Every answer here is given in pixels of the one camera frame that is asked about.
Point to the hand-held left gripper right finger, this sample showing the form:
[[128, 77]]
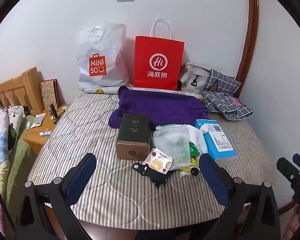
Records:
[[215, 180]]

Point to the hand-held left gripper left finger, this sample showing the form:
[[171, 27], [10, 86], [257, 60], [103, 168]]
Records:
[[81, 177]]

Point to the green sachet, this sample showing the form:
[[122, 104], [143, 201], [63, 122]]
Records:
[[194, 151]]

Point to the person's pink clothing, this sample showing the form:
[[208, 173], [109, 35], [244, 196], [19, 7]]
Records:
[[293, 226]]

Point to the blue tissue pack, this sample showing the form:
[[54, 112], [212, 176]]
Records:
[[220, 140]]

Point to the white and mint sock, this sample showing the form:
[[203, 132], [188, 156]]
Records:
[[197, 137]]

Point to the small white blue tube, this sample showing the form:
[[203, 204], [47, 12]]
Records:
[[44, 132]]

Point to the orange print sachet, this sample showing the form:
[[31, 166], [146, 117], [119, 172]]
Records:
[[157, 161]]

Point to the wooden nightstand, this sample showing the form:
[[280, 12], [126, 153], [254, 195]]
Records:
[[35, 137]]

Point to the dark cosmetic bottle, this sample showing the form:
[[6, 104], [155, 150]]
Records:
[[52, 110], [56, 120]]

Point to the green bed sheet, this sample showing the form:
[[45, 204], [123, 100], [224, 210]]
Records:
[[17, 170]]

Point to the dark box with gold base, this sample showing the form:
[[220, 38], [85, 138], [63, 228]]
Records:
[[132, 135]]

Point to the small white bottle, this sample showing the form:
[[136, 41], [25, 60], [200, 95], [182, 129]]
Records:
[[64, 108]]

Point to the white flat tube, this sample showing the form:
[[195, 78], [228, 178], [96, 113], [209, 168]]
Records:
[[38, 120]]

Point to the grey plaid cloth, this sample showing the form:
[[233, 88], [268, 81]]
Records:
[[225, 80], [222, 107]]

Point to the pink tag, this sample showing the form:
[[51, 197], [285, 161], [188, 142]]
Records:
[[237, 102]]

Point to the rolled paper poster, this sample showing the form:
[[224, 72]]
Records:
[[100, 90]]

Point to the patterned cover book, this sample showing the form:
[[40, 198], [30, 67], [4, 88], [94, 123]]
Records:
[[49, 93]]

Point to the white patterned cloth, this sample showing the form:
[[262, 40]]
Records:
[[14, 115]]

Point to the purple knit cloth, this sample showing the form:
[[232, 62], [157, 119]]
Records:
[[152, 107]]

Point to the wooden headboard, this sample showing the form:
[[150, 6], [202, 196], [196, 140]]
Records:
[[20, 87]]

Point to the white plastic shopping bag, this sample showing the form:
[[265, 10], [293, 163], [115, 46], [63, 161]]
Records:
[[102, 55]]

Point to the red paper bag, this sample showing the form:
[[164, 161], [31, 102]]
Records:
[[145, 47]]

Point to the wooden door frame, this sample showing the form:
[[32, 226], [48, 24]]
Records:
[[251, 30]]

